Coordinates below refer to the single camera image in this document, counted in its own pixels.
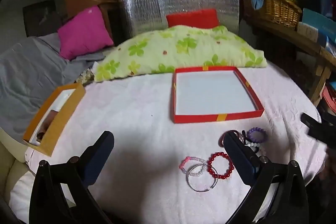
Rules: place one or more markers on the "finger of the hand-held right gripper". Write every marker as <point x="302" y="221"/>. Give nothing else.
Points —
<point x="319" y="138"/>
<point x="315" y="124"/>

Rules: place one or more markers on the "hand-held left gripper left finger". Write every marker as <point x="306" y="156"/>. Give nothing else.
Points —
<point x="97" y="161"/>

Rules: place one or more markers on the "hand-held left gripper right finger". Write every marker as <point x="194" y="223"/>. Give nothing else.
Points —
<point x="242" y="163"/>

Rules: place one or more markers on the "silver bangle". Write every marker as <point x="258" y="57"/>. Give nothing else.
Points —
<point x="194" y="188"/>

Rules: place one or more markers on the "red shallow gift box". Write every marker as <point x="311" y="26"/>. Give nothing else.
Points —
<point x="210" y="92"/>

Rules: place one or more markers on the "orange cardboard box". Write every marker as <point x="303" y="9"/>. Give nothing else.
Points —
<point x="61" y="119"/>

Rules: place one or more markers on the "white textured towel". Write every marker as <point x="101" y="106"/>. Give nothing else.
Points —
<point x="141" y="119"/>

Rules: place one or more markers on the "wooden shelf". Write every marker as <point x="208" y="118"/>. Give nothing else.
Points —
<point x="309" y="56"/>

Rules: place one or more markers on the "cream cushion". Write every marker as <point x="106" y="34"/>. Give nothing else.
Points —
<point x="9" y="169"/>

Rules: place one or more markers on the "light blue box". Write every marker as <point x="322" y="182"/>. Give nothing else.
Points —
<point x="319" y="27"/>

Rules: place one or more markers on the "grey blanket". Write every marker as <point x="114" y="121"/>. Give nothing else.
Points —
<point x="29" y="74"/>

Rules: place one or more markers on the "wicker basket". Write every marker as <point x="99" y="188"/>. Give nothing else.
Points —
<point x="281" y="7"/>

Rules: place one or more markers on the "pink cushion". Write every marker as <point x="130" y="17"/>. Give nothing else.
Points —
<point x="84" y="32"/>

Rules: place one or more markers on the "green floral pillow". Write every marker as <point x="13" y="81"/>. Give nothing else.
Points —
<point x="178" y="50"/>

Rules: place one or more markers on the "red cushion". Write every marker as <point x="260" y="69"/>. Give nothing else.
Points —
<point x="193" y="18"/>

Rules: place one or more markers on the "silver insulation sheet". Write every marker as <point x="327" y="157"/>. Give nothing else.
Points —
<point x="178" y="1"/>

